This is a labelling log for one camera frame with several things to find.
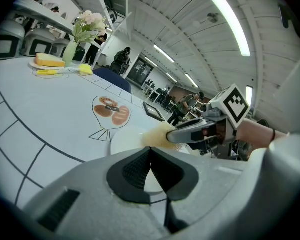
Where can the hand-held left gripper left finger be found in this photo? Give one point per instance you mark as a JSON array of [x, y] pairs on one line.
[[95, 209]]

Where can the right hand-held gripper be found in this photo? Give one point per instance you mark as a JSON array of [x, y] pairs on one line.
[[230, 109]]

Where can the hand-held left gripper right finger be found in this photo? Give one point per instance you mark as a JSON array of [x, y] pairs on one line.
[[210, 199]]

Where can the slice of toast bread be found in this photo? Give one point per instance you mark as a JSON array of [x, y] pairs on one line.
[[155, 136]]

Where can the large white plate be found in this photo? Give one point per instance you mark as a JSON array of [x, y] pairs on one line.
[[125, 141]]

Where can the small pale plate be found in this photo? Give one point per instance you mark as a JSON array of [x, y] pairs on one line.
[[33, 65]]

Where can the person's right forearm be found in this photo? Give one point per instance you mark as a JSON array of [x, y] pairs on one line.
[[255, 134]]

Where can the ceiling light strip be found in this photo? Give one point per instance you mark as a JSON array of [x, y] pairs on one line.
[[231, 24], [249, 96], [164, 53], [192, 80]]

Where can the blue chair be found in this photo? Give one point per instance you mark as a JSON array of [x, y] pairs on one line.
[[112, 80]]

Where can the black wrist band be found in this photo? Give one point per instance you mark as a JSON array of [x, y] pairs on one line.
[[274, 135]]

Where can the checked white tablecloth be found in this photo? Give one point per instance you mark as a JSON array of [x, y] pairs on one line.
[[52, 104]]

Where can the round ceiling fixture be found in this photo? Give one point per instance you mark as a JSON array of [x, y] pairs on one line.
[[213, 17]]

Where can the pale green vase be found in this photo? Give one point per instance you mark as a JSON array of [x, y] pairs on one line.
[[69, 55]]

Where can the yellow dish brush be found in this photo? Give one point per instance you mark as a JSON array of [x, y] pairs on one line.
[[46, 72]]

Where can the pink flower bouquet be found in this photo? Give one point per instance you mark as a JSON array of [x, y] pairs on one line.
[[90, 21]]

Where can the white appliance with black screen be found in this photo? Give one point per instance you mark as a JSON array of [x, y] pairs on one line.
[[38, 42], [58, 46], [7, 41]]

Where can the white metal shelf rack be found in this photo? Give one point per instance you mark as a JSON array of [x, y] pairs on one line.
[[40, 11]]

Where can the dark picture frame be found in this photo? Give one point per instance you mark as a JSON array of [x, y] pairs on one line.
[[153, 111]]

